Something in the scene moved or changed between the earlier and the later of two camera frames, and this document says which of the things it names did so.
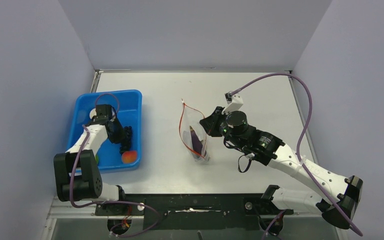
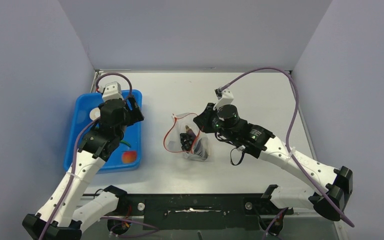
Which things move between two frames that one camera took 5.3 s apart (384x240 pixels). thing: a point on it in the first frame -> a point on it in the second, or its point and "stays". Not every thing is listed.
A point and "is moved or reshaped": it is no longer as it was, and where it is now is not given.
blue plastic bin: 127,106 stays
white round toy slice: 93,112 stays
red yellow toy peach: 129,157 stays
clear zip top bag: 192,132 is moved or reshaped
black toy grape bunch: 125,146 -> 186,140
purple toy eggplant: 196,143 -> 199,151
